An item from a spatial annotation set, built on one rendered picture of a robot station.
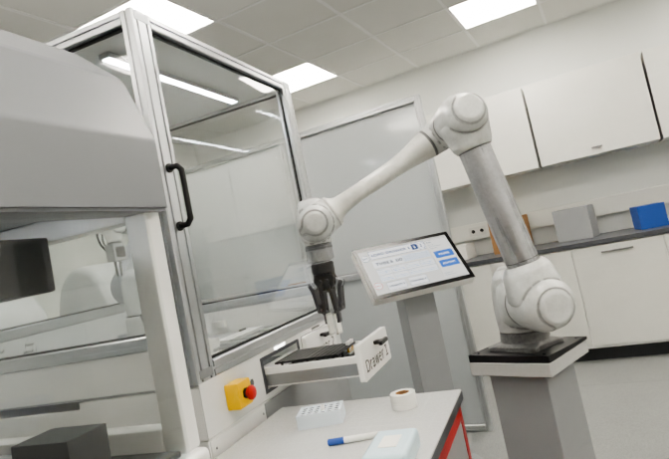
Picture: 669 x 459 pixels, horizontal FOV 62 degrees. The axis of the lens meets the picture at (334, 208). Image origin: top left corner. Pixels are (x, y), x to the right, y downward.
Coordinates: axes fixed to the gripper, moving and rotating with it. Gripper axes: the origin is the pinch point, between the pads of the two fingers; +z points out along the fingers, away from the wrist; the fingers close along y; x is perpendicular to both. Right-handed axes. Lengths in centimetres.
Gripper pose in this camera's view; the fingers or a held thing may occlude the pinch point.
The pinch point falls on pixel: (334, 323)
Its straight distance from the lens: 183.6
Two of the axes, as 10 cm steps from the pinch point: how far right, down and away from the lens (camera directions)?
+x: -4.8, 0.3, -8.8
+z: 2.0, 9.8, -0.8
